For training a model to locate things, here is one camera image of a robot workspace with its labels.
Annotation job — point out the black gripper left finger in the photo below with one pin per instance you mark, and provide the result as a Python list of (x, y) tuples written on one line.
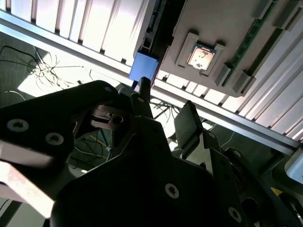
[(35, 111)]

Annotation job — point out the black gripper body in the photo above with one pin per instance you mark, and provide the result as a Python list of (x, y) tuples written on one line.
[(106, 201)]

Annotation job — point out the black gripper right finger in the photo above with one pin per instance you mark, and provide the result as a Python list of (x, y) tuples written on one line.
[(187, 125)]

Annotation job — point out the hard disk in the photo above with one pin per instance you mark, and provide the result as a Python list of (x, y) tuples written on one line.
[(144, 66)]

